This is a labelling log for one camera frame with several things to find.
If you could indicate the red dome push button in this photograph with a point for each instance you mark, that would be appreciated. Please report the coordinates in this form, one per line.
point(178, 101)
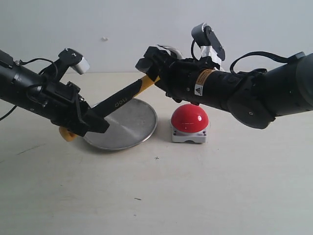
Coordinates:
point(189, 123)

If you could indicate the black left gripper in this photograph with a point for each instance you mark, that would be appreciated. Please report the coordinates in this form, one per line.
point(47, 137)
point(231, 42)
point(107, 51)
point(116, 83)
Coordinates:
point(70, 110)

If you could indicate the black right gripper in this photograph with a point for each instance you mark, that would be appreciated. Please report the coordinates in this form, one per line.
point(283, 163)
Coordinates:
point(177, 78)

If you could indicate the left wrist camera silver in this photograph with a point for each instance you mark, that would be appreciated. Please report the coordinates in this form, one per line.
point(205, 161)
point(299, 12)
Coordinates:
point(67, 58)

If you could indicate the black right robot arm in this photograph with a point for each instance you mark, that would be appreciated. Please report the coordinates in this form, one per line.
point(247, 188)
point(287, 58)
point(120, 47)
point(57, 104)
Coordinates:
point(255, 98)

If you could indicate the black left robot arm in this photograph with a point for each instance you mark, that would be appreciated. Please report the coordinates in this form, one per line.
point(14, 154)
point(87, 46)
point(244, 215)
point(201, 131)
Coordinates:
point(45, 95)

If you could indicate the right wrist camera with tape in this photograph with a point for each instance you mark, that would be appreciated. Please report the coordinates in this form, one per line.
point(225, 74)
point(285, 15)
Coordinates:
point(210, 47)

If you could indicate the round steel plate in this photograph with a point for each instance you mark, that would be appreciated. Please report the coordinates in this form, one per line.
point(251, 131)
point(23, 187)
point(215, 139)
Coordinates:
point(130, 125)

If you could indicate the yellow black claw hammer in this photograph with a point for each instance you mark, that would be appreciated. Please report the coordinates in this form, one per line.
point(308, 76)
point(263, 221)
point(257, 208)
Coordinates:
point(120, 98)

